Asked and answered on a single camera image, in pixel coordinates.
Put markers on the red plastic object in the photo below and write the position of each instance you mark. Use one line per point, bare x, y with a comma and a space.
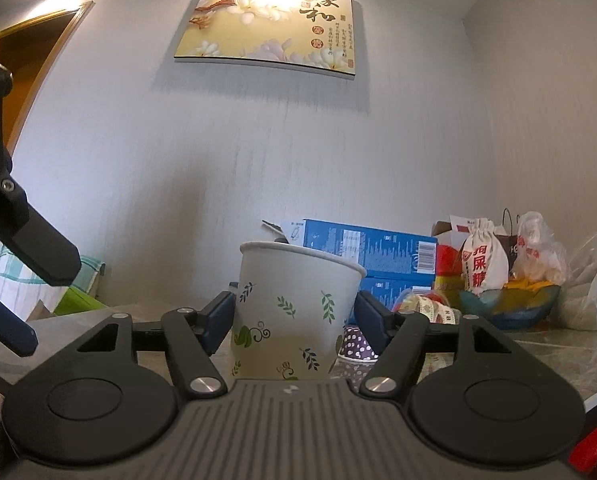
595, 447

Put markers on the blue glass bowl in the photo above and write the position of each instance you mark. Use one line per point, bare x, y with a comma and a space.
518, 305

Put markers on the white red-print plastic bag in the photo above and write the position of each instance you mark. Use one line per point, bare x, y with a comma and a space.
538, 255

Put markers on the red snack packet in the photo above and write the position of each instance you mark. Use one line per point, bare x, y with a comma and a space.
448, 260

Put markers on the checkered cloth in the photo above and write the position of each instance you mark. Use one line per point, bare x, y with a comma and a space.
13, 272

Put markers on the clear plastic bag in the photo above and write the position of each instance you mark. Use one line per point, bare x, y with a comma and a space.
593, 290

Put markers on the red and white carton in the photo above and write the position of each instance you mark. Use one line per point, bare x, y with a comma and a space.
451, 232

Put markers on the floral wall picture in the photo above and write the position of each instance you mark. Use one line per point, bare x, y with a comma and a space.
268, 22

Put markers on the purple polka-dot paper cup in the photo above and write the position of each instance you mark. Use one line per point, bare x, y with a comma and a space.
358, 347

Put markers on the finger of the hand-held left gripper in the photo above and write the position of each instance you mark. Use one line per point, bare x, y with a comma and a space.
33, 240
8, 325

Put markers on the large blue cardboard box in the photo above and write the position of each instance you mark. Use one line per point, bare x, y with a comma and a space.
373, 250

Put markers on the small blue cardboard box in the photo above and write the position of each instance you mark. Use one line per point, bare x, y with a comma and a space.
383, 290

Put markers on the green box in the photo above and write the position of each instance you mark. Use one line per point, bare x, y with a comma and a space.
78, 302

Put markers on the white leaf-print paper cup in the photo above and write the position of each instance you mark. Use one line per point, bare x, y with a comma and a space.
288, 305

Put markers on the wooden door frame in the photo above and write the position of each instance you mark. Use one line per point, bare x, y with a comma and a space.
43, 55

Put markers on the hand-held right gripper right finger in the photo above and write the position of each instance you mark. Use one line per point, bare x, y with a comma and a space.
370, 319

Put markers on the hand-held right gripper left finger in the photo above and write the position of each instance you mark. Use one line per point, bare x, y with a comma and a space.
220, 319

